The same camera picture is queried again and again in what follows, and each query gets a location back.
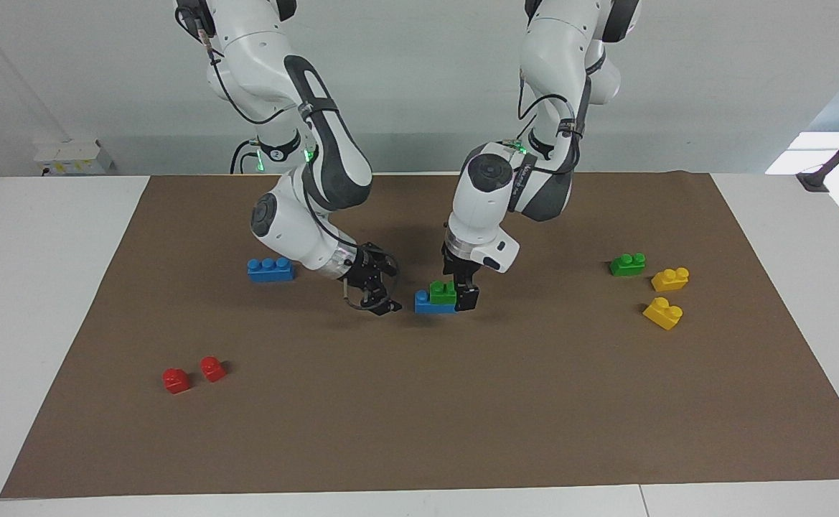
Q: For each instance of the brown table mat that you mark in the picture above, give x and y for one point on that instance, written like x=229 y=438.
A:
x=419 y=402

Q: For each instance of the white wall socket box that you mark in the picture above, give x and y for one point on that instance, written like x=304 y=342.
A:
x=73 y=158

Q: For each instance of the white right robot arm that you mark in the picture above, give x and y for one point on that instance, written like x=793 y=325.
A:
x=297 y=230

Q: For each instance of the blue three-stud toy block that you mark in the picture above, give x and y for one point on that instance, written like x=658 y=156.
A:
x=433 y=306
x=270 y=271

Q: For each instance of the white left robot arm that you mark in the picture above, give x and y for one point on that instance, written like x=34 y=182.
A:
x=484 y=208

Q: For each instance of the red one-stud toy block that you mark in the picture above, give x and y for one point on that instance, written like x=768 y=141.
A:
x=176 y=381
x=212 y=370

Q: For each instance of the black angled stand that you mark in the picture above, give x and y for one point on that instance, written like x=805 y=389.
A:
x=814 y=179

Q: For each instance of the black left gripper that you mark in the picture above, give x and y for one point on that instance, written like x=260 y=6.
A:
x=462 y=271

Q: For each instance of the yellow two-stud toy block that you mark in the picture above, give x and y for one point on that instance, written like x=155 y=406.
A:
x=663 y=314
x=670 y=280

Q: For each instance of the green two-stud toy block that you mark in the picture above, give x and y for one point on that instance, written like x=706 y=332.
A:
x=443 y=293
x=627 y=266

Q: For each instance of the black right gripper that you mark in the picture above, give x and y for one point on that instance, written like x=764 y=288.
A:
x=363 y=266

